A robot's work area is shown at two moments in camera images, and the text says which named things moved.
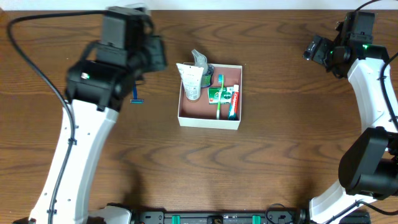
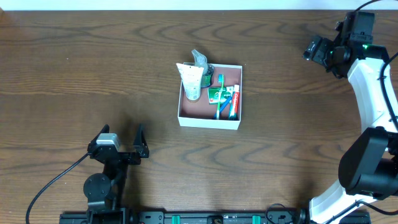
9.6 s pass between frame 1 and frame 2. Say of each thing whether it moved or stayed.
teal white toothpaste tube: stayed
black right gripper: stayed
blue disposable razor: moved
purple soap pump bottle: stayed
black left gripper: moved
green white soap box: stayed
